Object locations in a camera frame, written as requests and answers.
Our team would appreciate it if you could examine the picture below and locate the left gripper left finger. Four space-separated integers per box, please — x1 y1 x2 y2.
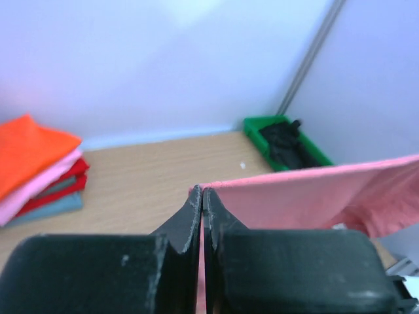
1 186 202 313

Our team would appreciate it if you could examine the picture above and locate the dusty pink t shirt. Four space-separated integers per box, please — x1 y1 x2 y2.
195 154 419 314

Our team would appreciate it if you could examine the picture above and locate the green plastic bin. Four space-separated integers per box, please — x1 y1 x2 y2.
243 115 333 172

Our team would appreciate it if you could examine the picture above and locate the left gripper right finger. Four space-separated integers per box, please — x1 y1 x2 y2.
202 188 409 313

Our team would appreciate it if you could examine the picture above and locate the black t shirt in bin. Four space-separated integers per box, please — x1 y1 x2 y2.
259 120 321 170

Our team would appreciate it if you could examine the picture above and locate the grey blue folded t shirt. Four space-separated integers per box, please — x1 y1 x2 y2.
5 190 83 227

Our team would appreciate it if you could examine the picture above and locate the light pink folded t shirt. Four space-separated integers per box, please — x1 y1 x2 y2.
1 149 82 227

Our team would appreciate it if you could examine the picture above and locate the right aluminium frame post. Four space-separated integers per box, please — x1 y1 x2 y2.
276 0 346 115

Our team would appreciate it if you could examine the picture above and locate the orange folded t shirt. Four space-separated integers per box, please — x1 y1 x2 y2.
1 114 82 199

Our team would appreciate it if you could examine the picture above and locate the red folded t shirt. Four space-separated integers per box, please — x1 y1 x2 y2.
14 157 90 219

